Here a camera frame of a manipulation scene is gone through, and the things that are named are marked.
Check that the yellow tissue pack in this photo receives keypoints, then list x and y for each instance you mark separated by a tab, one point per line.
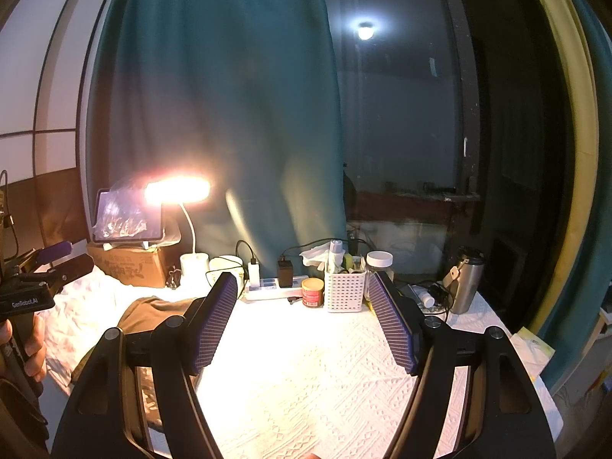
530	344

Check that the tablet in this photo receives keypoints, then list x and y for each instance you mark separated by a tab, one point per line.
126	220

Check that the white tissue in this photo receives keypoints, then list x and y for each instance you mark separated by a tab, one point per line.
313	253

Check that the brown t-shirt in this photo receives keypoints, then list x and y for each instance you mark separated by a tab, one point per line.
153	308

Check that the black charger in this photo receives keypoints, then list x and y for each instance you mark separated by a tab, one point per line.
285	275

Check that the white textured tablecloth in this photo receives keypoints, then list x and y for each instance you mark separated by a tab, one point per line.
296	368

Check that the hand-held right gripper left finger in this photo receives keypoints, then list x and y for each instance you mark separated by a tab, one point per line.
215	325

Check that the yellow curtain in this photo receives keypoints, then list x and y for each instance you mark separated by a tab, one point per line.
583	129

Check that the cream cartoon mug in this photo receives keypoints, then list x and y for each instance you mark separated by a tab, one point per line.
222	265

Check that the red can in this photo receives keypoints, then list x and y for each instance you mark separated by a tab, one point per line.
313	294

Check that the cardboard box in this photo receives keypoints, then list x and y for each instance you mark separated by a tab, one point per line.
129	265

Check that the white power strip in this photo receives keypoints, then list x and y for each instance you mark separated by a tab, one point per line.
267	294

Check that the white pill bottle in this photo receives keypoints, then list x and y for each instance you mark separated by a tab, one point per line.
425	299

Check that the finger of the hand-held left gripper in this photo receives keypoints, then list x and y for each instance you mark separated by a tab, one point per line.
71	267
55	251

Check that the clear jar with white lid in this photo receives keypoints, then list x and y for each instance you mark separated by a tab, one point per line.
380	260

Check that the person's left forearm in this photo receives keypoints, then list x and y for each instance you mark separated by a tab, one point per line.
16	416

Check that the white perforated plastic basket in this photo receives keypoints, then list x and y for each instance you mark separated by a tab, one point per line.
345	291

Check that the beige paper tag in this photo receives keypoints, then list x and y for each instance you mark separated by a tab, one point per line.
452	277

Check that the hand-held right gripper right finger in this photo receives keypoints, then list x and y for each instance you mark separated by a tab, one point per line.
394	325

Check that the steel thermos tumbler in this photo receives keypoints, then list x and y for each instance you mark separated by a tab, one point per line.
468	287

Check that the white charger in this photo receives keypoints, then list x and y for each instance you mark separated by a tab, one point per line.
254	275

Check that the white desk lamp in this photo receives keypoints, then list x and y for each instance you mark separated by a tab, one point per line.
193	267

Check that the person's left hand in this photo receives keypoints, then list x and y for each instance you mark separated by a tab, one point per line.
34	344

